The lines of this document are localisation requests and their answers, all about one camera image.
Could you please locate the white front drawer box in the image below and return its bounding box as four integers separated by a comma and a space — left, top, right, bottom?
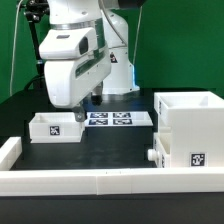
147, 133, 171, 168

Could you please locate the white rear drawer box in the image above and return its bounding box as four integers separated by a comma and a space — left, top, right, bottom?
29, 112, 85, 143

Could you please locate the black camera tripod stand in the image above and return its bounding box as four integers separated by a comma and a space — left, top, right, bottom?
19, 0, 50, 91

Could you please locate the white hanging cable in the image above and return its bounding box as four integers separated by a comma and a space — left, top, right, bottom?
9, 0, 26, 98

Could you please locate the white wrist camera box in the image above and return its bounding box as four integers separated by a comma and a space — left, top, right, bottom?
39, 27, 97, 60

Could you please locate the white drawer box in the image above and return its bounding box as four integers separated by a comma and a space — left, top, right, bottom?
29, 112, 85, 143
147, 133, 171, 168

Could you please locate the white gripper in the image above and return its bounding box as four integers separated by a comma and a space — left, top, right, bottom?
43, 45, 111, 122

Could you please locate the white fiducial marker plate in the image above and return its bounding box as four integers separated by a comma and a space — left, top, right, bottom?
85, 111, 153, 127

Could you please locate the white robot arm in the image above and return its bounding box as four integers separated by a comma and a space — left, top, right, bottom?
39, 0, 147, 122

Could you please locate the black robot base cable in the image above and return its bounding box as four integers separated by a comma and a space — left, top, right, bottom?
23, 73, 46, 93

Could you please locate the white U-shaped fence wall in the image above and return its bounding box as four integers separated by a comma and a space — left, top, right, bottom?
0, 137, 224, 196

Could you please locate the white drawer cabinet frame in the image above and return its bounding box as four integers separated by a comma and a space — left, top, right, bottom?
154, 91, 224, 168

